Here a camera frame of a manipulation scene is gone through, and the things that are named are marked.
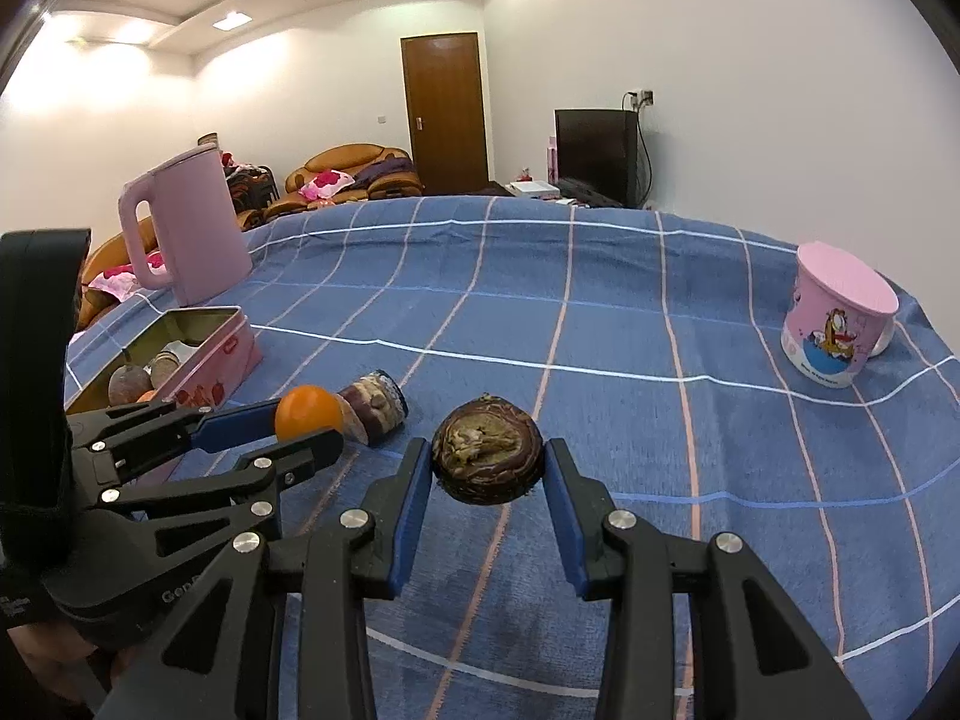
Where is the brown leather armchair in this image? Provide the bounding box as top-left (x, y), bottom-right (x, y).
top-left (263, 143), bottom-right (423, 221)

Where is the pink electric kettle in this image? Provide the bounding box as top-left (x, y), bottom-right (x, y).
top-left (117, 143), bottom-right (252, 307)

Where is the blue checked tablecloth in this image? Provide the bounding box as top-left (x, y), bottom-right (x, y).
top-left (208, 197), bottom-right (958, 718)

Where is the pink floral cushion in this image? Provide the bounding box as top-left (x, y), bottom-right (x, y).
top-left (298, 169), bottom-right (355, 202)

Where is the yam slice in tin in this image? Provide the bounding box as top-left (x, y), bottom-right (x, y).
top-left (145, 349), bottom-right (181, 390)

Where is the purple mangosteen in tin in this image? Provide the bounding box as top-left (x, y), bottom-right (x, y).
top-left (107, 364), bottom-right (153, 406)

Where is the cut purple yam piece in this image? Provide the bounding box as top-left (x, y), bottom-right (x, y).
top-left (337, 369), bottom-right (409, 445)

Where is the pink cartoon mug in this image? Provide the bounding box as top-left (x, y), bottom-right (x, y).
top-left (781, 241), bottom-right (900, 388)

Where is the left hand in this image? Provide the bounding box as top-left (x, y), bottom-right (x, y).
top-left (7, 619), bottom-right (107, 706)

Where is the pink metal tin box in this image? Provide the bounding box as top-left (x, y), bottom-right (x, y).
top-left (65, 305), bottom-right (262, 415)

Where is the orange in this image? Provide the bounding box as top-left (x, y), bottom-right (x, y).
top-left (274, 385), bottom-right (345, 442)

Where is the brown leather sofa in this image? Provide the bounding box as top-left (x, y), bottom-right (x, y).
top-left (76, 234), bottom-right (142, 332)

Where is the brown wooden door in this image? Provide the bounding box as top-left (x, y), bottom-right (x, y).
top-left (400, 32), bottom-right (488, 195)

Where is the black television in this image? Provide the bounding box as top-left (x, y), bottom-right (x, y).
top-left (555, 109), bottom-right (641, 208)

